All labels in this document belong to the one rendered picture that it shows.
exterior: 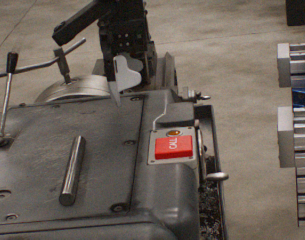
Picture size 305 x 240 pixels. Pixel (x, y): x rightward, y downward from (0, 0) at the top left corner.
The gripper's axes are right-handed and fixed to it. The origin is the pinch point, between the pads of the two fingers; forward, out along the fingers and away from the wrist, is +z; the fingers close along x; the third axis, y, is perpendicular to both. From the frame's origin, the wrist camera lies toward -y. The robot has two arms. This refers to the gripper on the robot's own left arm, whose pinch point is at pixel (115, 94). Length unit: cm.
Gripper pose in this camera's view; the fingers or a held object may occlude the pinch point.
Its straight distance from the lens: 127.2
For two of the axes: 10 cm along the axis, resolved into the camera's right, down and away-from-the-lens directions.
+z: 1.3, 9.2, 3.8
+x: 0.3, -3.8, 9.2
